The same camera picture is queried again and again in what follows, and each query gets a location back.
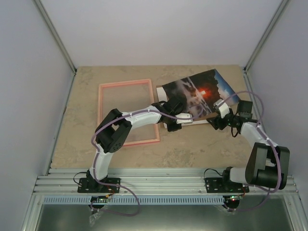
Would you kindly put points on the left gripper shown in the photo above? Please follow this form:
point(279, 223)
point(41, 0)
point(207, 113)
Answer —
point(170, 128)

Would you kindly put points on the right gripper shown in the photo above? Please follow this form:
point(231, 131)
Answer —
point(217, 121)

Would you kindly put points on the white mat board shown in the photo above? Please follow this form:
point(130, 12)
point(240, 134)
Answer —
point(192, 101)

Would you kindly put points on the sunset landscape photo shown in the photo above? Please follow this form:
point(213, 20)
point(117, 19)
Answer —
point(199, 92)

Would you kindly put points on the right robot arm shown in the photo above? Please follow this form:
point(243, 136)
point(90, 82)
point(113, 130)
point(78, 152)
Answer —
point(267, 166)

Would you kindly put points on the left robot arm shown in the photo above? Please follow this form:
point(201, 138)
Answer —
point(112, 132)

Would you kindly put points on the brown cardboard backing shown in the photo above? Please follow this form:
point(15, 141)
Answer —
point(207, 118)

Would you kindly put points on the right controller board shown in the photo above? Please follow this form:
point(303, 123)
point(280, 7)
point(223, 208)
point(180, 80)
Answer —
point(235, 197)

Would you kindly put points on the controller board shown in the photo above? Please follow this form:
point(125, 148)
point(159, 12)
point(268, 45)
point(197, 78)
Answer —
point(101, 199)
point(235, 197)

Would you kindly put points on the left controller board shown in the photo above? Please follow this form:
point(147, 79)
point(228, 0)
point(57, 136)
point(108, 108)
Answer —
point(101, 199)

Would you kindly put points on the clear plastic bag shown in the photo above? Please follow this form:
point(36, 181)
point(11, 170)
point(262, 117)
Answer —
point(94, 217)

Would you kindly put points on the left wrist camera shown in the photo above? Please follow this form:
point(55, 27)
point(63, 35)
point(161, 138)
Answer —
point(184, 118)

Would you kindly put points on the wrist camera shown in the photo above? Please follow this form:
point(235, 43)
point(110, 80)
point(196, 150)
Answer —
point(184, 118)
point(222, 108)

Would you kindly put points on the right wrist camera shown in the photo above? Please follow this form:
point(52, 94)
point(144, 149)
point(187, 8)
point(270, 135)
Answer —
point(222, 108)

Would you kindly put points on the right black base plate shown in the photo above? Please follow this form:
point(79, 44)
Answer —
point(218, 185)

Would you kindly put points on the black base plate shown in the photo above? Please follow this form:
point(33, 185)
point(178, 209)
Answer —
point(90, 185)
point(218, 185)

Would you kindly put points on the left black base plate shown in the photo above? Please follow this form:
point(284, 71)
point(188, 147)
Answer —
point(90, 185)

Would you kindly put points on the aluminium mounting rail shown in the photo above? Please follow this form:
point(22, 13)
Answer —
point(142, 181)

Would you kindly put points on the right aluminium corner post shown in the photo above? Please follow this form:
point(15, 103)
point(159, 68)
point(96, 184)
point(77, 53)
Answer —
point(268, 31)

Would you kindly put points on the aluminium corner post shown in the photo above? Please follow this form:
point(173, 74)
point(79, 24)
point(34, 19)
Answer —
point(49, 24)
point(268, 31)

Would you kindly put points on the blue slotted cable duct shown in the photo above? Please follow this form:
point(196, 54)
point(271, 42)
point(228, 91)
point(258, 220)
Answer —
point(143, 200)

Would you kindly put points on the left aluminium corner post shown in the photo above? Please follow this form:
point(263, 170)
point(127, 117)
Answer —
point(49, 24)

